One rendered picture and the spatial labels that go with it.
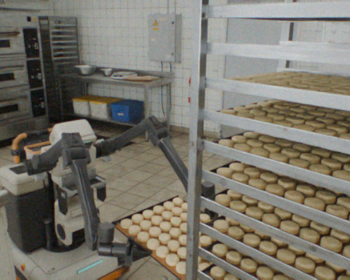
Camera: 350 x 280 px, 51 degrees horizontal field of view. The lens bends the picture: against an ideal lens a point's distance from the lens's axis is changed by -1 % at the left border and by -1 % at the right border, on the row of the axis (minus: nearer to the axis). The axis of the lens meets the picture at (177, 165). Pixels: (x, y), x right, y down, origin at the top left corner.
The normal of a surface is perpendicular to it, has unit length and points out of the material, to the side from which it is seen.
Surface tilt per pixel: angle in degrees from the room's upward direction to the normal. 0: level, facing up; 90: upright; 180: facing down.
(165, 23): 90
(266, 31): 90
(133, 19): 90
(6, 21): 90
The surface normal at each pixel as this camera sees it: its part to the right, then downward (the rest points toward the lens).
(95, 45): -0.50, 0.29
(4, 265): 0.84, 0.20
